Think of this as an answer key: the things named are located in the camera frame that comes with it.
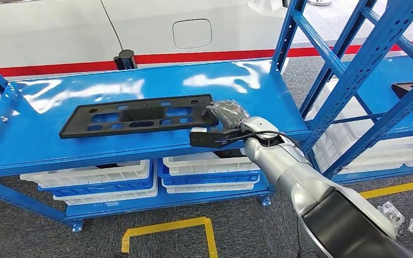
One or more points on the black camera bracket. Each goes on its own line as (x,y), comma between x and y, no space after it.
(235,136)

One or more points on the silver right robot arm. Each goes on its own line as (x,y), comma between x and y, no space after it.
(292,171)

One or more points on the blue plastic crate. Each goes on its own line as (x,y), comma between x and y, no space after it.
(210,179)
(103,188)

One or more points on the small bolt on shelf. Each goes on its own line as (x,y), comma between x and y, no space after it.
(4,119)

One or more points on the yellow floor tape square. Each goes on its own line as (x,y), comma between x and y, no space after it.
(399,188)
(163,226)

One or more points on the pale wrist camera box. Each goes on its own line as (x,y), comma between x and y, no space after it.
(203,139)

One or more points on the blue metal shelf rack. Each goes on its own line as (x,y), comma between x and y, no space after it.
(32,142)
(381,82)

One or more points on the black cylinder post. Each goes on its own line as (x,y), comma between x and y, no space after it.
(126,58)

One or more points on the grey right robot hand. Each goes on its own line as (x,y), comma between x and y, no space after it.
(228,112)

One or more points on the black bracket part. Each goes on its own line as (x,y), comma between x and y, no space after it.
(106,166)
(228,154)

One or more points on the long black plastic panel part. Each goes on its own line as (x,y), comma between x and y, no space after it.
(74,128)
(406,89)

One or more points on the clear bag with hardware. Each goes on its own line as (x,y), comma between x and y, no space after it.
(391,213)

